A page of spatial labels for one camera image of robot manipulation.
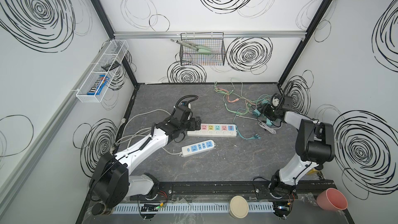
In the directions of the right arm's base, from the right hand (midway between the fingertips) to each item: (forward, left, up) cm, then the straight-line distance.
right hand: (261, 109), depth 97 cm
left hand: (-14, +40, +7) cm, 43 cm away
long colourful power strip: (-13, +30, -4) cm, 33 cm away
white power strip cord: (-26, +55, -7) cm, 61 cm away
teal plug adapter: (-1, +2, -3) cm, 4 cm away
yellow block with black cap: (-35, -18, +2) cm, 40 cm away
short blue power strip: (-24, +39, -4) cm, 46 cm away
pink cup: (-48, -17, +3) cm, 51 cm away
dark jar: (-53, +77, +4) cm, 94 cm away
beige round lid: (-51, +21, -1) cm, 55 cm away
